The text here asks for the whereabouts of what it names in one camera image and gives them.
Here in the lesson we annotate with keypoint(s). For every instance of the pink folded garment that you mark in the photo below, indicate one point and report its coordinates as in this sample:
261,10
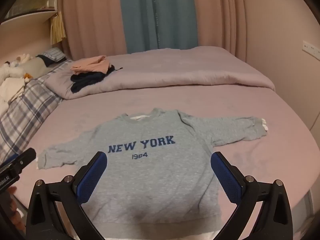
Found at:
90,63

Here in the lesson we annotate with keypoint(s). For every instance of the white shelf cabinet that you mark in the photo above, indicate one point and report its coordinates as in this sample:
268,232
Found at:
32,12

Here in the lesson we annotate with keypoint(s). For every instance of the pink duvet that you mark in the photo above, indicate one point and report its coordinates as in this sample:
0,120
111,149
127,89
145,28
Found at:
175,70

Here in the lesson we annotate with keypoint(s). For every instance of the bed with pink sheet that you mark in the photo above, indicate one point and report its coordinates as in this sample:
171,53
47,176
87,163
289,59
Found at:
262,170

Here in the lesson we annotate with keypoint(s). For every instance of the grey printed sweatshirt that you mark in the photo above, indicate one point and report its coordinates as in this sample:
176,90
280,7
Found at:
155,180

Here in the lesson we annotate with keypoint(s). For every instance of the teal curtain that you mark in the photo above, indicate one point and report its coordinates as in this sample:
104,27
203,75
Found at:
160,15

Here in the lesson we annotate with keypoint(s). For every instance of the pile of folded clothes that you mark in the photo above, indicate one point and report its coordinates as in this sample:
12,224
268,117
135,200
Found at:
86,80

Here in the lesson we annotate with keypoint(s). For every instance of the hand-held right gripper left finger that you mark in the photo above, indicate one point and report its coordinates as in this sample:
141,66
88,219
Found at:
92,177

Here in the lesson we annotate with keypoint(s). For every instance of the striped pillow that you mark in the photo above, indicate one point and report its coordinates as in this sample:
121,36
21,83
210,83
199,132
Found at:
53,53

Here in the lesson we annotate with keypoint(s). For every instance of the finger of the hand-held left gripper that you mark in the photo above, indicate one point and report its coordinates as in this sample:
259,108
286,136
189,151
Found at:
23,160

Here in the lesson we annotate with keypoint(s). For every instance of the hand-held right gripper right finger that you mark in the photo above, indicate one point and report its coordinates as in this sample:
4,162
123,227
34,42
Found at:
225,177

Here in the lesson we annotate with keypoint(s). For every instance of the yellow curtain tassel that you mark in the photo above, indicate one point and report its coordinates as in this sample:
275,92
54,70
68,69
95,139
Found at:
58,30

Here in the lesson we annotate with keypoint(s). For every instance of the plaid pillow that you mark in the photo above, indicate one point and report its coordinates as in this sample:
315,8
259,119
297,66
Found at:
27,105

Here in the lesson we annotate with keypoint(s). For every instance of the white cloth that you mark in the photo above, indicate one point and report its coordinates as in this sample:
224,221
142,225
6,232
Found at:
8,90

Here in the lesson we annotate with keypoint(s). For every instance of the person's left hand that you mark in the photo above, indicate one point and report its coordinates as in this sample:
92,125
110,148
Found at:
14,210

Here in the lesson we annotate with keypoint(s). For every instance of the white wall socket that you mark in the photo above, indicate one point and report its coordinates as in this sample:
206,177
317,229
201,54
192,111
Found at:
311,48

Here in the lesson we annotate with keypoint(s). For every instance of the pink curtain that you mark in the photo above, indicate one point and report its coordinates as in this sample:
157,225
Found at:
95,17
220,15

